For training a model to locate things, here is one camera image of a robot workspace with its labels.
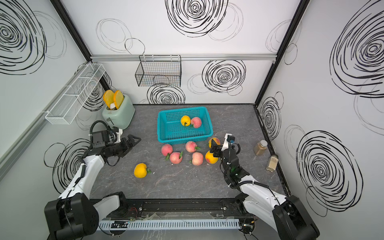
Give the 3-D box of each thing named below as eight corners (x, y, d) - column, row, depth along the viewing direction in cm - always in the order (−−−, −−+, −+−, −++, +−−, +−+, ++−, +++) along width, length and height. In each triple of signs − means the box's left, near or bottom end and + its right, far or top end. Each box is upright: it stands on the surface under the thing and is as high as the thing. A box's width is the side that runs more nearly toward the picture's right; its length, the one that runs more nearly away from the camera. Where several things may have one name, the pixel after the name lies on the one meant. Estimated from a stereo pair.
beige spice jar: (265, 169, 89) (268, 166, 85) (269, 156, 94) (272, 152, 91) (272, 173, 87) (275, 170, 84) (276, 159, 93) (279, 156, 90)
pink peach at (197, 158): (192, 166, 89) (192, 162, 85) (192, 155, 93) (192, 151, 89) (203, 166, 89) (203, 162, 85) (202, 155, 93) (203, 151, 89)
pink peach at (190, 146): (184, 150, 95) (184, 146, 91) (188, 143, 98) (188, 139, 95) (193, 154, 93) (193, 150, 90) (197, 146, 96) (197, 143, 93)
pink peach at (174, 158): (170, 165, 90) (169, 161, 85) (171, 156, 94) (170, 151, 89) (181, 165, 90) (181, 161, 85) (182, 156, 94) (181, 151, 89)
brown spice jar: (254, 155, 95) (260, 147, 86) (252, 148, 98) (258, 139, 90) (262, 155, 95) (269, 147, 87) (260, 148, 98) (266, 139, 90)
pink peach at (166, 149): (162, 156, 93) (160, 152, 89) (163, 148, 97) (161, 143, 93) (172, 156, 93) (171, 152, 89) (173, 148, 97) (172, 143, 93)
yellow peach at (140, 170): (135, 178, 85) (132, 175, 81) (138, 166, 90) (135, 162, 86) (146, 178, 85) (144, 175, 81) (149, 166, 90) (146, 162, 86)
